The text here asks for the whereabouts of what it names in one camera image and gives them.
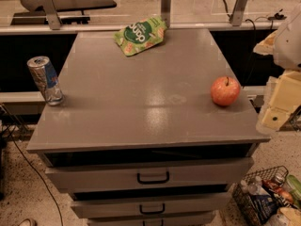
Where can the metal bracket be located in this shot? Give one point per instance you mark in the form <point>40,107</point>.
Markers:
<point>165,11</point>
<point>237,15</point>
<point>51,14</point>

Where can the black wire basket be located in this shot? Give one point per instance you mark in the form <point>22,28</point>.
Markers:
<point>253,214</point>

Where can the green bottle in basket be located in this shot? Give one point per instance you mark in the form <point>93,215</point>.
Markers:
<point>293,185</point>

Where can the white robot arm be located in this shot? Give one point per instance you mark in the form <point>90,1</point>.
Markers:
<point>287,50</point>

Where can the green rice chip bag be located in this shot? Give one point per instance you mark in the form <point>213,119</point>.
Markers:
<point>138,37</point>

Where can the clear plastic water bottle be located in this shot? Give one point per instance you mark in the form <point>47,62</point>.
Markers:
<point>255,190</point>

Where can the silver blue energy drink can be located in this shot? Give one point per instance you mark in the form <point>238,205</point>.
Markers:
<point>45,78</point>

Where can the right metal bracket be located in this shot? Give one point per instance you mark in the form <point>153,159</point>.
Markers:
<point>237,15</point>

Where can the red snack packet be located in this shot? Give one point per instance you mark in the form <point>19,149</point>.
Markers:
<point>278,189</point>

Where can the middle grey drawer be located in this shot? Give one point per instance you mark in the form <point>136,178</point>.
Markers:
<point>150,206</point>

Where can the red apple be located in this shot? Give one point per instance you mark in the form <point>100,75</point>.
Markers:
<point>225,90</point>

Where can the left metal bracket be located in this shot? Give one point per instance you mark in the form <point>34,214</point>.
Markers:
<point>51,14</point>

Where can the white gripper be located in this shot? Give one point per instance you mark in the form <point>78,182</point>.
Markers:
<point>290,46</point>

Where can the top grey drawer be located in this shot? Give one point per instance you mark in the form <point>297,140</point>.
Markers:
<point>150,175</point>

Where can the grey drawer cabinet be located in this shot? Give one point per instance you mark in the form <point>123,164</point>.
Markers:
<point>152,107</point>

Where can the bottom grey drawer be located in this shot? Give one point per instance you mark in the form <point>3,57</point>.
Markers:
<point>197,219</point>

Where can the middle metal bracket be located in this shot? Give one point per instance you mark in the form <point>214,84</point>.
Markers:
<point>165,11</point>

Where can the grey drawer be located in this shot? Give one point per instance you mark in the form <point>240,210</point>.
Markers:
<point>197,219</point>
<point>150,175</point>
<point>150,206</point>

